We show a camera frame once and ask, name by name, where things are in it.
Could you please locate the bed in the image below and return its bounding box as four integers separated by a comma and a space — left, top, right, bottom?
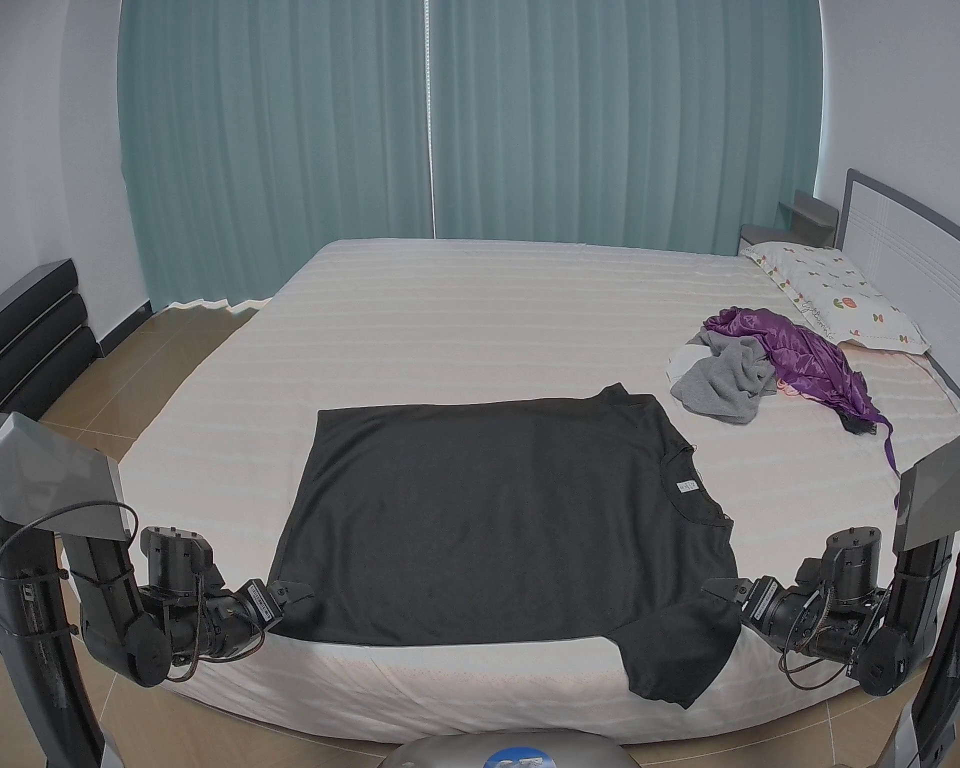
120, 168, 960, 745

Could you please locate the purple satin garment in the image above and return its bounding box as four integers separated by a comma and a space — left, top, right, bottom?
702, 306, 901, 511

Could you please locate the blue-green curtain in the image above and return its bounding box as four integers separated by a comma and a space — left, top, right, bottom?
120, 0, 436, 310
429, 0, 826, 258

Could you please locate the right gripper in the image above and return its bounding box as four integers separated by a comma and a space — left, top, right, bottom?
701, 576, 785, 639

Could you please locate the white printed pillow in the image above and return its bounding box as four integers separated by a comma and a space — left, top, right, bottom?
742, 241, 931, 355

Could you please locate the grey bedside table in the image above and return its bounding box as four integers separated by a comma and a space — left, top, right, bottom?
738, 189, 839, 250

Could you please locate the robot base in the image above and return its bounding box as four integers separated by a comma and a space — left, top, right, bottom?
386, 731, 627, 768

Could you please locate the black T-shirt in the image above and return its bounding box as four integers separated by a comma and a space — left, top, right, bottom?
266, 382, 744, 710

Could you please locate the grey garment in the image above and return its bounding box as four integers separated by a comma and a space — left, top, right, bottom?
669, 335, 779, 426

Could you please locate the black chest of drawers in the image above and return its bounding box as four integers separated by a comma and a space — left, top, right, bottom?
0, 258, 99, 410

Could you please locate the white garment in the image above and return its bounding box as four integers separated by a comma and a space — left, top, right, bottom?
665, 345, 710, 384

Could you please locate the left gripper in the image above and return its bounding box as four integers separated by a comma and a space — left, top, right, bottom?
241, 579, 316, 633

